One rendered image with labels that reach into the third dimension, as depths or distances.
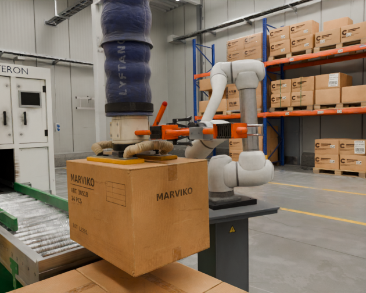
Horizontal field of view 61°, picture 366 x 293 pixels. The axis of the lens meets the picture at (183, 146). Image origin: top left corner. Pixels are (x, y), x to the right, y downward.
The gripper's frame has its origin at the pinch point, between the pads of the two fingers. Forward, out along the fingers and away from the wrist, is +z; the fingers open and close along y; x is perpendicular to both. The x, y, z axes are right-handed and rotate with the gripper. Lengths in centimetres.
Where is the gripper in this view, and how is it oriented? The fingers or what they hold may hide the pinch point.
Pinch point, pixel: (167, 132)
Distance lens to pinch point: 129.0
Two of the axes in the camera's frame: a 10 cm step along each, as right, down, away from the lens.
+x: -7.0, -0.3, 7.2
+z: -7.2, 0.5, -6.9
